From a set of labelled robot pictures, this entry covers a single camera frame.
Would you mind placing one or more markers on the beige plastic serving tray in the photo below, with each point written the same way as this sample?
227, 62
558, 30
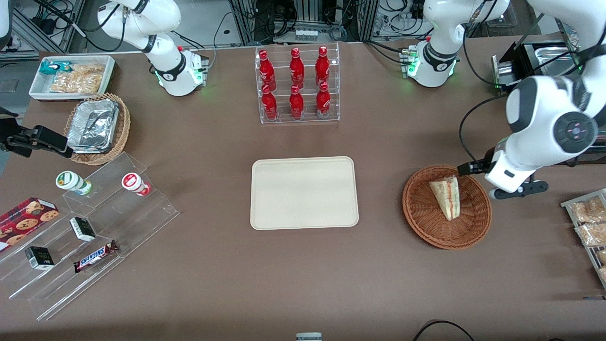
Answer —
304, 193

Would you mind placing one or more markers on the brown round wicker basket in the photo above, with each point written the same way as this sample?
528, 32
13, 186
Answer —
426, 222

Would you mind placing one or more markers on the Snickers chocolate bar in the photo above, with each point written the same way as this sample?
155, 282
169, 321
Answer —
94, 256

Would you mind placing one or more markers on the stack of foil trays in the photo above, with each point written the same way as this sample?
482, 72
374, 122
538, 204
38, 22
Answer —
92, 125

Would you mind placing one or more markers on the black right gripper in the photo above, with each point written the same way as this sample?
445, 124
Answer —
20, 140

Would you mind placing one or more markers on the clear bag of pastry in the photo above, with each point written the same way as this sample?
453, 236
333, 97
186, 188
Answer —
587, 210
602, 273
592, 234
601, 256

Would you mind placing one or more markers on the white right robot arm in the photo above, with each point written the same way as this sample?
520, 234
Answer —
170, 66

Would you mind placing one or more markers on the light oval wicker basket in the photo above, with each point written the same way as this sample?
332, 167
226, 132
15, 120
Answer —
122, 128

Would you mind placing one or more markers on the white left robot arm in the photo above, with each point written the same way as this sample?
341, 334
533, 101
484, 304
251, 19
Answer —
539, 132

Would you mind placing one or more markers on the clear acrylic bottle rack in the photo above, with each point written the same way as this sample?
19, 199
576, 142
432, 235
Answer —
284, 118

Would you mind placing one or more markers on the green lid drink cup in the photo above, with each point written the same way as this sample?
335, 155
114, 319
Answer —
71, 181

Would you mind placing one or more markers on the white rectangular plastic bin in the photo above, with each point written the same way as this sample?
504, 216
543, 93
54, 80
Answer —
40, 87

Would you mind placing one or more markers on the steel food pan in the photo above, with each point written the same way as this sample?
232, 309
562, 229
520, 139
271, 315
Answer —
554, 57

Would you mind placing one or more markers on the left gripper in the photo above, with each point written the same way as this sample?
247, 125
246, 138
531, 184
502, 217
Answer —
479, 166

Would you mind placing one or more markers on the small black box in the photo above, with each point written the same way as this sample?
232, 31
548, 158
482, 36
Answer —
39, 258
82, 228

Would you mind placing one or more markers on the teal snack packet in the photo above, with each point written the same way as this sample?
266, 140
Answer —
53, 67

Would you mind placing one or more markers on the clear acrylic stepped stand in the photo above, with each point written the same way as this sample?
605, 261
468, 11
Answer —
137, 222

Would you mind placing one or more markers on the clear bag of crackers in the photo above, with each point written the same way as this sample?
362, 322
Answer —
78, 79

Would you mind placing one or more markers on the triangle sandwich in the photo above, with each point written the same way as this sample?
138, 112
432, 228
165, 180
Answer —
447, 196

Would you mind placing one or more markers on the red chocolate cookie box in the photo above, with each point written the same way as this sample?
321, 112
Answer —
26, 220

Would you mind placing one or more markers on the black hot food case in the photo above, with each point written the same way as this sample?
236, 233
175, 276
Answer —
521, 61

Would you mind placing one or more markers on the red lid drink cup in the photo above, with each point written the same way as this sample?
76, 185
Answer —
133, 183

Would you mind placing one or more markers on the red cola bottle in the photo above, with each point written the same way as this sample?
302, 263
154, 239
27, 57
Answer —
269, 105
297, 67
323, 102
296, 104
266, 70
323, 66

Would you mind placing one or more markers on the aluminium frame rack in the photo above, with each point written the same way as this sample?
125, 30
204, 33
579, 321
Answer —
307, 16

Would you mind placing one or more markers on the small grey device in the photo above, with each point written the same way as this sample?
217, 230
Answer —
308, 337

